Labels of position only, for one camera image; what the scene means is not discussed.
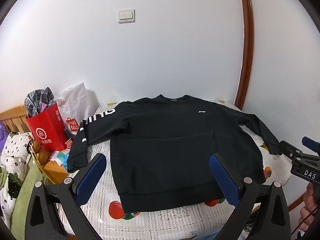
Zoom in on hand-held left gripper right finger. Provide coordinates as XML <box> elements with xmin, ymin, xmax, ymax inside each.
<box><xmin>209</xmin><ymin>153</ymin><xmax>292</xmax><ymax>240</ymax></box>

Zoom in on white light switch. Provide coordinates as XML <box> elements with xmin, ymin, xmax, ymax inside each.
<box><xmin>118</xmin><ymin>9</ymin><xmax>136</xmax><ymax>24</ymax></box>

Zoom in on beaded gourd pendant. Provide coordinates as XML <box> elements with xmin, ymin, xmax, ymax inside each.
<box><xmin>26</xmin><ymin>133</ymin><xmax>48</xmax><ymax>166</ymax></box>

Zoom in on white floral blanket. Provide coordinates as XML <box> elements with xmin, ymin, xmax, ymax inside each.
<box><xmin>0</xmin><ymin>131</ymin><xmax>34</xmax><ymax>222</ymax></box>

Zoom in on wooden nightstand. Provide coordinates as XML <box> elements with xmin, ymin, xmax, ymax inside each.
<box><xmin>37</xmin><ymin>148</ymin><xmax>73</xmax><ymax>184</ymax></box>

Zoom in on person's right hand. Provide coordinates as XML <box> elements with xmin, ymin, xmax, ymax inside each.
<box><xmin>298</xmin><ymin>182</ymin><xmax>320</xmax><ymax>233</ymax></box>

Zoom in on brown wooden door frame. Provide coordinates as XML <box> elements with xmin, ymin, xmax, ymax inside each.
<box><xmin>234</xmin><ymin>0</ymin><xmax>254</xmax><ymax>111</ymax></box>

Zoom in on purple cloth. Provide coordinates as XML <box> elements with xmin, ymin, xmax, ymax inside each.
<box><xmin>0</xmin><ymin>120</ymin><xmax>7</xmax><ymax>151</ymax></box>

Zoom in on wooden headboard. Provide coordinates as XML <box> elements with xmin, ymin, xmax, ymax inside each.
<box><xmin>0</xmin><ymin>104</ymin><xmax>31</xmax><ymax>133</ymax></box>

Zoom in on white plastic bag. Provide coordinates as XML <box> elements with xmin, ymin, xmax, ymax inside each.
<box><xmin>56</xmin><ymin>82</ymin><xmax>98</xmax><ymax>141</ymax></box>

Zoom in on grey plaid cloth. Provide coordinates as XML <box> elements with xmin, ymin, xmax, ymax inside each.
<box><xmin>24</xmin><ymin>87</ymin><xmax>57</xmax><ymax>118</ymax></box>

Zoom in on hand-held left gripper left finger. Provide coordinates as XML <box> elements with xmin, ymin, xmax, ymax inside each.
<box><xmin>27</xmin><ymin>153</ymin><xmax>108</xmax><ymax>240</ymax></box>

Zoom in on fruit print tablecloth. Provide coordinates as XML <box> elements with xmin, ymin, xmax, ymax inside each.
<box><xmin>56</xmin><ymin>100</ymin><xmax>292</xmax><ymax>240</ymax></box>

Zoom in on red paper bag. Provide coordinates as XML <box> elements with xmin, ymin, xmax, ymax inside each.
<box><xmin>25</xmin><ymin>102</ymin><xmax>68</xmax><ymax>152</ymax></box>

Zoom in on green cloth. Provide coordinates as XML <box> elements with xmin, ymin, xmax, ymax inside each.
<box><xmin>0</xmin><ymin>154</ymin><xmax>46</xmax><ymax>232</ymax></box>

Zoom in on small light blue packets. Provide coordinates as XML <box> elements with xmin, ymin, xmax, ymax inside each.
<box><xmin>51</xmin><ymin>149</ymin><xmax>72</xmax><ymax>168</ymax></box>

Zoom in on black sweatshirt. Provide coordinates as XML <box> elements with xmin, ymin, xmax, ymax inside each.
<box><xmin>67</xmin><ymin>94</ymin><xmax>280</xmax><ymax>213</ymax></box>

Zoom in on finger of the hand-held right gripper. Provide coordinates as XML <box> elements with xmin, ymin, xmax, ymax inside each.
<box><xmin>301</xmin><ymin>136</ymin><xmax>320</xmax><ymax>156</ymax></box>
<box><xmin>278</xmin><ymin>140</ymin><xmax>303</xmax><ymax>159</ymax></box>

